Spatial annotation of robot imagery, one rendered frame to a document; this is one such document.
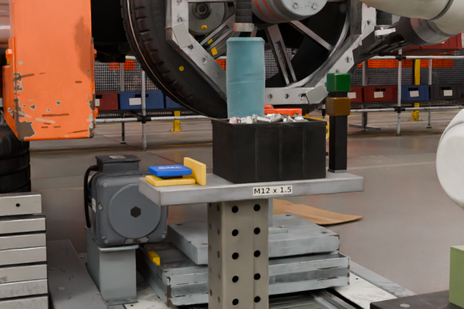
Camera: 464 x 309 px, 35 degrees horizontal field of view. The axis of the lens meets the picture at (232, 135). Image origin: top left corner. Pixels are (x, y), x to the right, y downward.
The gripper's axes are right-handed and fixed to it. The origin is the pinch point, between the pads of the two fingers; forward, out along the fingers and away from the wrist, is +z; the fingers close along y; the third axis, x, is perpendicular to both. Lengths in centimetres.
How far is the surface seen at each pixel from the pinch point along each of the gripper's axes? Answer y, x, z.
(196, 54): 25.1, -8.6, 31.3
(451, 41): -397, -130, 406
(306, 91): -3.6, 1.0, 31.3
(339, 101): 6.0, 9.8, 3.0
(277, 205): -72, 22, 185
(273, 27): 0.0, -17.5, 37.6
